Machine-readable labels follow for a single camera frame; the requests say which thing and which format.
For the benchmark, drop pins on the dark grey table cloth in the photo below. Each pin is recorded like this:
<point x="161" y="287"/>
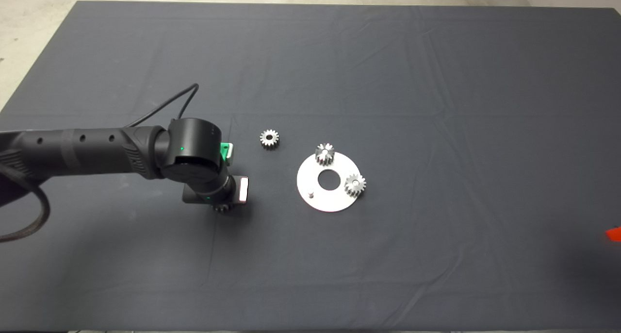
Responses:
<point x="388" y="80"/>

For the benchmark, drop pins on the small steel gear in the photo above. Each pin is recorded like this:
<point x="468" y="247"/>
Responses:
<point x="354" y="188"/>
<point x="325" y="156"/>
<point x="265" y="140"/>

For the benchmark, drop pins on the round metal plate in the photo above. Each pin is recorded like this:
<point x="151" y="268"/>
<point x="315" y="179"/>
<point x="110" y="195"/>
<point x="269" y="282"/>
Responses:
<point x="335" y="202"/>

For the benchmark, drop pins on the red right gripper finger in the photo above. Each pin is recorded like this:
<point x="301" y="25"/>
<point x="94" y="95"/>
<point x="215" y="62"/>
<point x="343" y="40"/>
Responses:
<point x="615" y="234"/>

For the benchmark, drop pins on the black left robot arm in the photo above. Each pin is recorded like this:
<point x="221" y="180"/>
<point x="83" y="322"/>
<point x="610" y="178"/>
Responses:
<point x="97" y="148"/>

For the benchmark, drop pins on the large steel gear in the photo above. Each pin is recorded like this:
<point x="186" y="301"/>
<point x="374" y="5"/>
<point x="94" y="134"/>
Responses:
<point x="223" y="209"/>

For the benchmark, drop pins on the green left camera mount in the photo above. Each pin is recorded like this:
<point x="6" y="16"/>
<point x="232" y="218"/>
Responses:
<point x="224" y="151"/>

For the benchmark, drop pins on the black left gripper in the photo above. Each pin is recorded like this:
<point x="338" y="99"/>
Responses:
<point x="223" y="192"/>

